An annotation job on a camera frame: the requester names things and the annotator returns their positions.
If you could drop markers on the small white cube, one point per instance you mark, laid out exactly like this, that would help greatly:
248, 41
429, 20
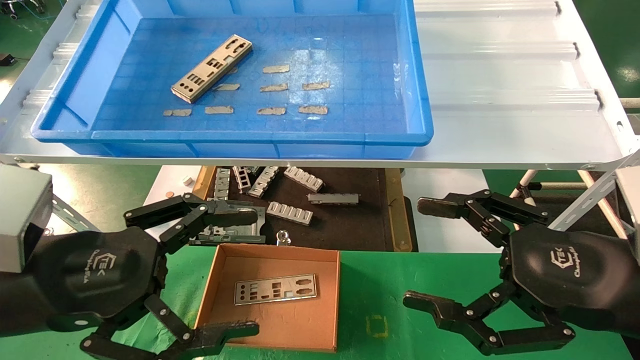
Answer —
188, 180

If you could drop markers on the grey slotted metal bracket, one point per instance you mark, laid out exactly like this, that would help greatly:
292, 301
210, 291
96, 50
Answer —
222, 184
242, 179
263, 182

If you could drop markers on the brown cardboard box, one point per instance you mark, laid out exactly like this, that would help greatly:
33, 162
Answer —
300, 325

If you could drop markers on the white metal shelf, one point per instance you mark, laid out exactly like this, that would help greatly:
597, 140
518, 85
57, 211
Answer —
500, 100

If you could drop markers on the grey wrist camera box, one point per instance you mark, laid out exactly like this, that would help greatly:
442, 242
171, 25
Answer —
25, 210
631, 200

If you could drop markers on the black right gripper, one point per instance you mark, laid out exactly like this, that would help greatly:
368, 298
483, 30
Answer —
575, 280

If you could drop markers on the perforated steel shelf leg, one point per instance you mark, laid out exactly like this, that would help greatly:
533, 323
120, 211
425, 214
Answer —
70, 212
585, 200

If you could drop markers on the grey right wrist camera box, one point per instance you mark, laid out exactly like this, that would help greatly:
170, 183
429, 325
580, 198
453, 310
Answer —
631, 200

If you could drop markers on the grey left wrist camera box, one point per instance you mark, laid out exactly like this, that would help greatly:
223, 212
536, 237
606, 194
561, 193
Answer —
25, 210

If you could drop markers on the office chair wheel base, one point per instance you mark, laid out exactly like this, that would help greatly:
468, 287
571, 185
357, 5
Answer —
20, 7

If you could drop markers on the green table cloth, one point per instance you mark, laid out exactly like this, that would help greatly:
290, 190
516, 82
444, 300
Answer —
425, 280

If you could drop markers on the small black floor box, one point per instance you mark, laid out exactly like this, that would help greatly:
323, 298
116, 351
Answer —
7, 60

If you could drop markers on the blue plastic tray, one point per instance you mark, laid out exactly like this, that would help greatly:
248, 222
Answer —
350, 60

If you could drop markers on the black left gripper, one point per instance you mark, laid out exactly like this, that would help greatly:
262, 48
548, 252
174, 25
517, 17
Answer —
90, 275

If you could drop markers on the silver eye bolt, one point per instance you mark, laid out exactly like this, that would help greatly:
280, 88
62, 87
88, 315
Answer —
283, 238

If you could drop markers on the thick silver I/O shield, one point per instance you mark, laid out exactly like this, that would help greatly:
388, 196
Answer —
212, 67

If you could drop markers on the grey ribbed metal bracket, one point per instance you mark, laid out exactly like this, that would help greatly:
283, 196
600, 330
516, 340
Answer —
304, 179
290, 213

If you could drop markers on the long grey metal bar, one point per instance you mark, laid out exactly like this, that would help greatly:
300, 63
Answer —
333, 198

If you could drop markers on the black mat wooden-edged tray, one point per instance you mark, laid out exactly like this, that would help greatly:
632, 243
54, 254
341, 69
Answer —
350, 225

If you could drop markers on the large grey metal mounting plate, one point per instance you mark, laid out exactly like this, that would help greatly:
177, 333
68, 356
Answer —
245, 234

